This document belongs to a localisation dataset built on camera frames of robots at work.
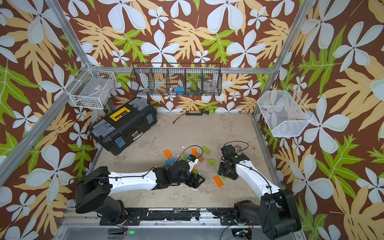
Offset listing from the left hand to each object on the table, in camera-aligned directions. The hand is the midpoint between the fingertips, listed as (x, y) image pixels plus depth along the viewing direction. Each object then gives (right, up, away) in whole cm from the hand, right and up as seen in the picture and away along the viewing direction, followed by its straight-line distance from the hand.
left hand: (201, 176), depth 78 cm
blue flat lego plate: (-19, +5, +15) cm, 24 cm away
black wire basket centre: (-15, +58, +19) cm, 63 cm away
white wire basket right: (+48, +34, +5) cm, 59 cm away
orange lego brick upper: (-4, +10, +19) cm, 22 cm away
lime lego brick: (+4, +11, +21) cm, 24 cm away
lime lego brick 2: (-10, +7, +17) cm, 21 cm away
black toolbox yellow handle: (-51, +24, +9) cm, 57 cm away
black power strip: (-4, +38, +41) cm, 56 cm away
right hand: (+12, 0, +8) cm, 14 cm away
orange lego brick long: (+10, -5, +8) cm, 14 cm away
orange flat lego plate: (-21, +8, +20) cm, 30 cm away
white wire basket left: (-63, +48, +7) cm, 80 cm away
